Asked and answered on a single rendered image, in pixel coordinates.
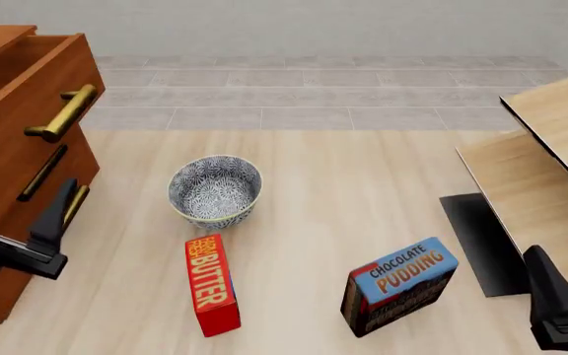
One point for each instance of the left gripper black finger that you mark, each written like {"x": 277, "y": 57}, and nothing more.
{"x": 54, "y": 218}

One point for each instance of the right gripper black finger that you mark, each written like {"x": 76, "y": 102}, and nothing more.
{"x": 552, "y": 288}

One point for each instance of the open wooden drawer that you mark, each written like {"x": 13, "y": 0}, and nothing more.
{"x": 27, "y": 96}

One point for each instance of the pale wooden panel structure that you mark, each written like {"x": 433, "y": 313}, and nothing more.
{"x": 535, "y": 185}

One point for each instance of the blue chocolate pudding box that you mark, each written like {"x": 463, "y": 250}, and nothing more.
{"x": 402, "y": 281}

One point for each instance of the blue white patterned bowl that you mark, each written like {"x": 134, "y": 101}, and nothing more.
{"x": 215, "y": 192}

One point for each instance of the red butter box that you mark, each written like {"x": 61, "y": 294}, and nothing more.
{"x": 210, "y": 281}

